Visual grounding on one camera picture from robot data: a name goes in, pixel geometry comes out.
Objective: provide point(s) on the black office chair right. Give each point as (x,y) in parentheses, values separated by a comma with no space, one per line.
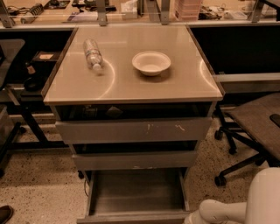
(256,124)

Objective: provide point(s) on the dark shoe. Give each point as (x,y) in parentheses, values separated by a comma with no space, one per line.
(6,213)

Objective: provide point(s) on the black box under desk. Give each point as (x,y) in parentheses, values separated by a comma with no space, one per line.
(46,56)

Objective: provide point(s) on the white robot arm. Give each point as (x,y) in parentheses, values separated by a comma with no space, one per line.
(262,206)

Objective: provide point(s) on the grey drawer cabinet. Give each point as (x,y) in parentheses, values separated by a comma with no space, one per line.
(120,92)

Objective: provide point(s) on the clear plastic water bottle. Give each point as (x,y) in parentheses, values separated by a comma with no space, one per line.
(93,55)

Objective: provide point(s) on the white tissue box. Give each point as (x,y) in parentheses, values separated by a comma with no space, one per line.
(129,9)

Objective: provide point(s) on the grey drawer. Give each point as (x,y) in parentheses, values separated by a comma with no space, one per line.
(153,196)
(134,161)
(134,131)

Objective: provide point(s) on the grey top drawer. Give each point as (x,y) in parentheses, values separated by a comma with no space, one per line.
(134,131)

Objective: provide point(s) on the grey bottom drawer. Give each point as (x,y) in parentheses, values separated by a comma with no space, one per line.
(153,196)

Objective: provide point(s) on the white paper bowl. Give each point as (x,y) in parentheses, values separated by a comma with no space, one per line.
(151,63)

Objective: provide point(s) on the pink stacked trays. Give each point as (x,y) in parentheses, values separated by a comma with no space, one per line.
(187,10)

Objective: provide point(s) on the grey middle drawer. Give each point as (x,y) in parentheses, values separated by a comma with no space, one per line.
(134,161)

